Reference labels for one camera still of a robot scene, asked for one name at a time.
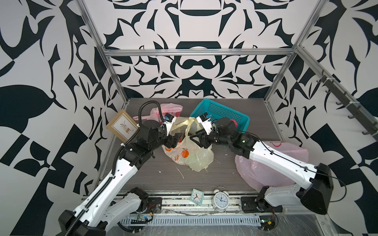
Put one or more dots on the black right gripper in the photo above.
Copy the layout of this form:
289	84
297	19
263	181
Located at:
202	134

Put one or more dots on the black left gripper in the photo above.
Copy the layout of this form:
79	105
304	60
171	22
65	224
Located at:
171	141

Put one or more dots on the yellow plastic bag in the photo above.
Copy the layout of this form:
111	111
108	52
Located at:
187	152

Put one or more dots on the pink plastic bag front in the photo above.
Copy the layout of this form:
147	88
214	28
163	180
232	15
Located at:
257	175

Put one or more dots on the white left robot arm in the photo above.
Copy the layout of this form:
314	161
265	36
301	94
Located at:
96	215

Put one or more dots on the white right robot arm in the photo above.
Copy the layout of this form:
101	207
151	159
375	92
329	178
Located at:
313	185

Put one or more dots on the teal perforated plastic basket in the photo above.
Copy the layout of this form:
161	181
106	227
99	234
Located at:
217	111

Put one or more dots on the gold framed picture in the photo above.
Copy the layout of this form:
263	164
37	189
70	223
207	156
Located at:
123	126

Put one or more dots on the white twin-bell alarm clock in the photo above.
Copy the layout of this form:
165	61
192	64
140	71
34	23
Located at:
220	200

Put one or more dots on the small teal square clock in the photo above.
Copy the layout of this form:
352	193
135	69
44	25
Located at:
197	197

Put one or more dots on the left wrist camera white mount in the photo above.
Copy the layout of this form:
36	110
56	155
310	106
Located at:
168	121

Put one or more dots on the white slotted cable duct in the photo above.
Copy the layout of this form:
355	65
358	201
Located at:
197	220

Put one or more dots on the wall hook rail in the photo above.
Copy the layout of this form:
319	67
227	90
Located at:
348	101

